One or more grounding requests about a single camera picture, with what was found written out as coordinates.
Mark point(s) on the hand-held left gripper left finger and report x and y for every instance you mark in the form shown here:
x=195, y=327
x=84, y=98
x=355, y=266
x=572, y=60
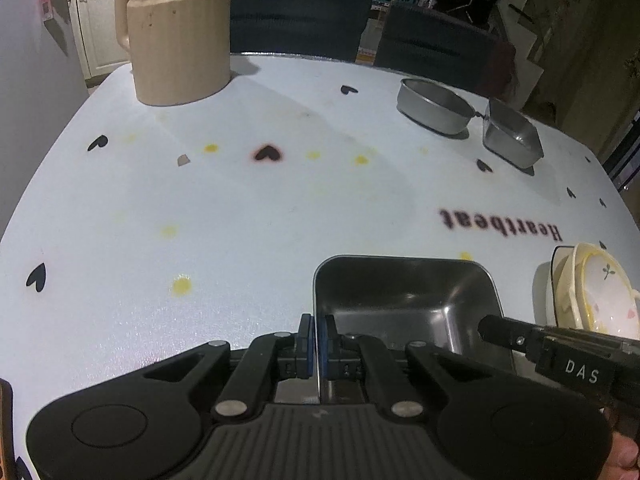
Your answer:
x=307, y=352

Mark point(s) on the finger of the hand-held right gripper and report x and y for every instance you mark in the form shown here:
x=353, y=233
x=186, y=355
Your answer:
x=510, y=335

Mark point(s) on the dark blue chair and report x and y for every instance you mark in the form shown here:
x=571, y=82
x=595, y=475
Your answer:
x=435, y=45
x=300, y=20

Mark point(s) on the white kitchen cabinet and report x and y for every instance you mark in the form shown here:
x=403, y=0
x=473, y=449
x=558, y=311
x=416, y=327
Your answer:
x=100, y=30

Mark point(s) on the steel rectangular tray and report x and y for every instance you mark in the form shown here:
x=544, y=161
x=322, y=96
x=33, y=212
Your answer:
x=510, y=135
x=400, y=300

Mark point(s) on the maroon chair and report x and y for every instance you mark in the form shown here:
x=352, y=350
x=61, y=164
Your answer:
x=505, y=70

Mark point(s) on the person's right hand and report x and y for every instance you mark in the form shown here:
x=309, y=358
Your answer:
x=627, y=460

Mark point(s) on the beige ribbed container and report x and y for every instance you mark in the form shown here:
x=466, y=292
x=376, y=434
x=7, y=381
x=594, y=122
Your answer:
x=175, y=50

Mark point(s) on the floral scalloped ceramic bowl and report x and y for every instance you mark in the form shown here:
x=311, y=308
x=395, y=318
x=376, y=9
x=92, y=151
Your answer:
x=610, y=290

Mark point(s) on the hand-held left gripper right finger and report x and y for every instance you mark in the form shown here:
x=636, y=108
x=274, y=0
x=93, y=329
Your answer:
x=326, y=355

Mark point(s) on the round steel bowl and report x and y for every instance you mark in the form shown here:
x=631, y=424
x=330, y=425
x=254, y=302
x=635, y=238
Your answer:
x=430, y=110

